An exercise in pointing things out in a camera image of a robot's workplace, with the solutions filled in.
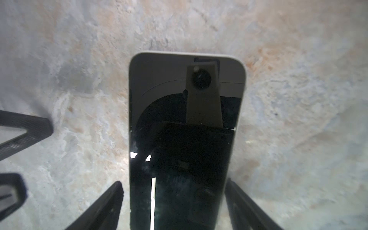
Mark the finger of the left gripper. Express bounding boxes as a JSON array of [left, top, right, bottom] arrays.
[[1, 110, 54, 160], [1, 173, 27, 221]]

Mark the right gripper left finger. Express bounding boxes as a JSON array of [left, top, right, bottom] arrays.
[[66, 181, 124, 230]]

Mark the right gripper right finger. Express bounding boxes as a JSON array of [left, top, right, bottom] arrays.
[[225, 179, 282, 230]]

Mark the grey-edged black phone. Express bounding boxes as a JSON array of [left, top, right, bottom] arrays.
[[128, 51, 246, 230]]

